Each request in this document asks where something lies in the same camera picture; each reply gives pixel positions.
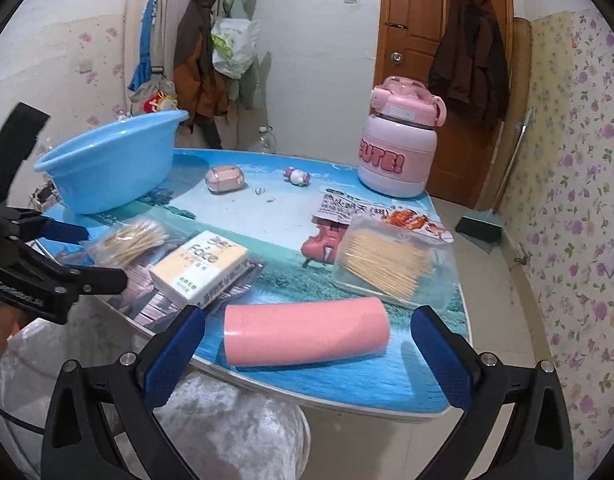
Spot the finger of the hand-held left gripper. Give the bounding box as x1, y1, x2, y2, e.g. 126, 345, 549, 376
12, 240, 128, 295
7, 207, 90, 244

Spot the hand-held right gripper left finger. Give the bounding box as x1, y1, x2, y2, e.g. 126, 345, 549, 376
39, 304, 208, 480

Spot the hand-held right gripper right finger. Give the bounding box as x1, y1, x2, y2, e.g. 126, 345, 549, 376
411, 305, 575, 480

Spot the clear bag of cotton swabs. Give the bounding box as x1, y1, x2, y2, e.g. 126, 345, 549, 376
82, 217, 172, 268

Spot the light blue plastic basin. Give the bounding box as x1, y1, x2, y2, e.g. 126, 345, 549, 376
33, 109, 190, 215

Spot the white yellow tissue pack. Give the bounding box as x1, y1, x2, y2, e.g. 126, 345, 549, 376
149, 230, 262, 311

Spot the clear box of toothpicks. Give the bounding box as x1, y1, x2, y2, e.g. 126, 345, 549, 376
331, 216, 460, 311

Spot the pink sponge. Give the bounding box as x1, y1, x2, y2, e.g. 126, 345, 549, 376
223, 296, 392, 368

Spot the dark pink plastic toy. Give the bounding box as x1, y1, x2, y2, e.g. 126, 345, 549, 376
301, 222, 352, 266

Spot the red white snack packet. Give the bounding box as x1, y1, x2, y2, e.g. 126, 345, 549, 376
311, 191, 455, 246

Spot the grey shoulder bag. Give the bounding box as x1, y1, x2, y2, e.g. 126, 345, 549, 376
127, 75, 180, 116

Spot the dark dustpan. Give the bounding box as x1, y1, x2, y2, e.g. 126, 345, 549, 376
454, 210, 502, 253

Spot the red yellow plush toy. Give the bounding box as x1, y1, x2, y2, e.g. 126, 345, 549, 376
143, 91, 178, 112

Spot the blue hanging bag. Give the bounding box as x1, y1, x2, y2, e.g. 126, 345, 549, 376
127, 0, 165, 93

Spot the brown orange jacket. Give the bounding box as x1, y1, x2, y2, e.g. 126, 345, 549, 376
173, 0, 232, 133

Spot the clear plastic water bottle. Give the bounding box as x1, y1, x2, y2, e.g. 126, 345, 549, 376
249, 125, 278, 153

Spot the large pink water jug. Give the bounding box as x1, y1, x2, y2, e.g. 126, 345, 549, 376
357, 75, 446, 198

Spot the white green plastic bag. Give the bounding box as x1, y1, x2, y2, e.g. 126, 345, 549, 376
210, 16, 262, 80

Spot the beige wooden wardrobe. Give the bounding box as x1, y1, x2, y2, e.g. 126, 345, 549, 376
122, 0, 208, 126

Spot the dark brown jacket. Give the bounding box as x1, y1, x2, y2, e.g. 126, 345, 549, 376
428, 0, 510, 128

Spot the brown wooden door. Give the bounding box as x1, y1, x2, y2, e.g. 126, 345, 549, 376
374, 0, 515, 211

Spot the black cable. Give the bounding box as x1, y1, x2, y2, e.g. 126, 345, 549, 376
0, 400, 42, 433

